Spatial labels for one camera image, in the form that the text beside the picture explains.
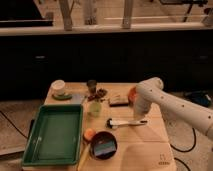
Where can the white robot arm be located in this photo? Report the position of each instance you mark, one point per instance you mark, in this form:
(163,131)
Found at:
(151,91)

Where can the brown pinecone cluster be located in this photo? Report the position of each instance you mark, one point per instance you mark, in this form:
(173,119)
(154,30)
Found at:
(100,93)

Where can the dark brown cup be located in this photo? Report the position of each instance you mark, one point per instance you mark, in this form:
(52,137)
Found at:
(91,84)

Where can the light green cup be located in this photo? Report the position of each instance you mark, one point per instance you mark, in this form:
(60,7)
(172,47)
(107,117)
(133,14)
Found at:
(94,109)

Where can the orange bowl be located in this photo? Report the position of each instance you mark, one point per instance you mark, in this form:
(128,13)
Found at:
(132,95)

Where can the grey blue cloth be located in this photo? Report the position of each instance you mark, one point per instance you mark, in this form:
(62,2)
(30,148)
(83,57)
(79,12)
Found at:
(77,98)

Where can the green saucer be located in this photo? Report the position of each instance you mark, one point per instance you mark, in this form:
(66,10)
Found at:
(62,97)

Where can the white cup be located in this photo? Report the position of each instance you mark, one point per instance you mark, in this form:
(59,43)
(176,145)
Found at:
(58,87)

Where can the orange ball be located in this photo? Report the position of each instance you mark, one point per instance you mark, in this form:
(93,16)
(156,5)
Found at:
(88,134)

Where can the dark bowl with sponge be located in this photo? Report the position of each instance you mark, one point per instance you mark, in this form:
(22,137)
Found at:
(103,145)

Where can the yellow wooden utensil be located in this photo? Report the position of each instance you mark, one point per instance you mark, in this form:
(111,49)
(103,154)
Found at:
(83,157)

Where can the green plastic tray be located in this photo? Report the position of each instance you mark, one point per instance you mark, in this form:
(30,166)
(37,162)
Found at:
(55,137)

